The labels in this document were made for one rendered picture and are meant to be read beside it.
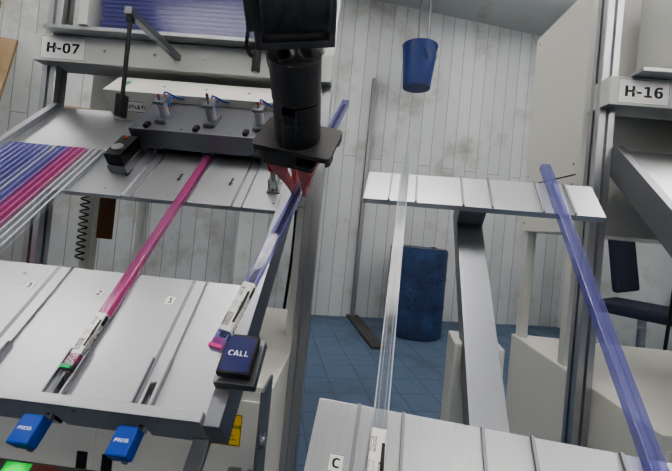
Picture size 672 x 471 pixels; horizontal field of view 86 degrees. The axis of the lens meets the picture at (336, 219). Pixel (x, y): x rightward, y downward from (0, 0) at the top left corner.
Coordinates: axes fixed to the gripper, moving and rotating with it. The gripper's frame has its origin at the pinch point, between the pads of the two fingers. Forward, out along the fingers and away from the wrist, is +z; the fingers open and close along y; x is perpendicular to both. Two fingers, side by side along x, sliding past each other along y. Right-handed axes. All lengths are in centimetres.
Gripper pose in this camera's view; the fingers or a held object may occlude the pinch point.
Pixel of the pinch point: (300, 189)
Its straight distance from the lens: 52.9
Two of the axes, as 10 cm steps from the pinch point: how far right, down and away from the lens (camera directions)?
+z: -0.5, 6.7, 7.4
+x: -2.7, 7.1, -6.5
